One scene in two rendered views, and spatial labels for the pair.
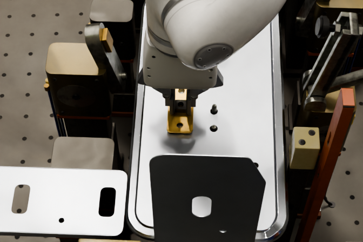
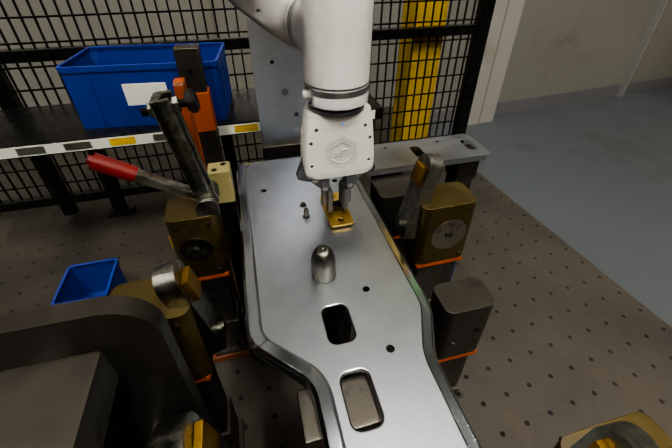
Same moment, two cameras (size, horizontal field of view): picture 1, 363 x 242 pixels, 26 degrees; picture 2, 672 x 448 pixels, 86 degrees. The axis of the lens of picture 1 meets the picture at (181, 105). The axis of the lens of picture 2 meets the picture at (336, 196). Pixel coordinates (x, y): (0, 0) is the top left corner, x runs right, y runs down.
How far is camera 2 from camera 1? 1.24 m
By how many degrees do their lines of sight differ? 86
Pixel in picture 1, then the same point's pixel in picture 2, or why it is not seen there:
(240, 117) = (281, 216)
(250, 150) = (268, 197)
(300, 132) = (224, 168)
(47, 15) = not seen: outside the picture
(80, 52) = (444, 199)
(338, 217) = not seen: hidden behind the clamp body
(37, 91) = (523, 392)
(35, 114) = (503, 364)
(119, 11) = (454, 295)
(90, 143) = (397, 192)
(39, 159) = not seen: hidden behind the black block
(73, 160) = (402, 182)
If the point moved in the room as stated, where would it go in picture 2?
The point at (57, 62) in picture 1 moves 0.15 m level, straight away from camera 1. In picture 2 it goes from (457, 188) to (545, 246)
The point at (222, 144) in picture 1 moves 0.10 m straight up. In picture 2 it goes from (292, 197) to (288, 145)
